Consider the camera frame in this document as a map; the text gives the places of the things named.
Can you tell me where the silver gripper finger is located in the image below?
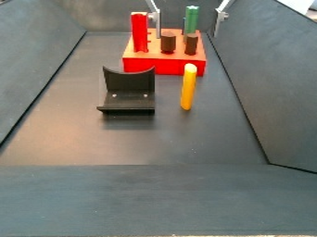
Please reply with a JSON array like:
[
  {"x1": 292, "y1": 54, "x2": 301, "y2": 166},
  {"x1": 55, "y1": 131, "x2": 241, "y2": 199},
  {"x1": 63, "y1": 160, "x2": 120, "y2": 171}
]
[
  {"x1": 145, "y1": 0, "x2": 161, "y2": 39},
  {"x1": 213, "y1": 0, "x2": 234, "y2": 37}
]

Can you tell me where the yellow oval peg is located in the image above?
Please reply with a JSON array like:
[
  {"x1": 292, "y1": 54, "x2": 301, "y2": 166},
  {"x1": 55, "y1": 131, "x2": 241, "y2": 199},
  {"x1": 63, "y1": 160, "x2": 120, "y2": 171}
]
[{"x1": 181, "y1": 63, "x2": 197, "y2": 110}]

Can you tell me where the red peg board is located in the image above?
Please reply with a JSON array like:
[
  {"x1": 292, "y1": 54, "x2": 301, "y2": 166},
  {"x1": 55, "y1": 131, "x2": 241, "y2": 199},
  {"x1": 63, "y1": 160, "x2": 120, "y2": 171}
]
[{"x1": 123, "y1": 28, "x2": 207, "y2": 76}]

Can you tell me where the tall red notched peg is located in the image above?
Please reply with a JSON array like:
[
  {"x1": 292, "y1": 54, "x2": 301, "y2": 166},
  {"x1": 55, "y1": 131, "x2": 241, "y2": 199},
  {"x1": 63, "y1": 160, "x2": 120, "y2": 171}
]
[{"x1": 130, "y1": 12, "x2": 149, "y2": 53}]

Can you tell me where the green star peg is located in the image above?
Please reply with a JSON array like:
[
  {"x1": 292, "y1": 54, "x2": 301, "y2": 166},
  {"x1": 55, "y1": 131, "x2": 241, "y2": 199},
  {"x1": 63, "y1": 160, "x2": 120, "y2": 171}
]
[{"x1": 185, "y1": 6, "x2": 199, "y2": 34}]

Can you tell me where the brown peg with point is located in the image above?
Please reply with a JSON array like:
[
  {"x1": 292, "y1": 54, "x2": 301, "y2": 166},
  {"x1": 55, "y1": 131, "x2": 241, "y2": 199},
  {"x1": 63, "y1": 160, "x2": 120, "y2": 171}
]
[{"x1": 161, "y1": 31, "x2": 175, "y2": 54}]

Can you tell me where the brown round peg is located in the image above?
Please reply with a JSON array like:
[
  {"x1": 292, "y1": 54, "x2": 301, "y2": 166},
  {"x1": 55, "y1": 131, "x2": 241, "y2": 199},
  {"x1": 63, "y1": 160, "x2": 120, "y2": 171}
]
[{"x1": 185, "y1": 33, "x2": 198, "y2": 56}]

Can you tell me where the black curved holder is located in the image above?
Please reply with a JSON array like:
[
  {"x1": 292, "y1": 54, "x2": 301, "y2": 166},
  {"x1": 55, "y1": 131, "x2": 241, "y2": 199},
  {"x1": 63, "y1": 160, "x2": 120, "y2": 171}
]
[{"x1": 96, "y1": 68, "x2": 157, "y2": 113}]

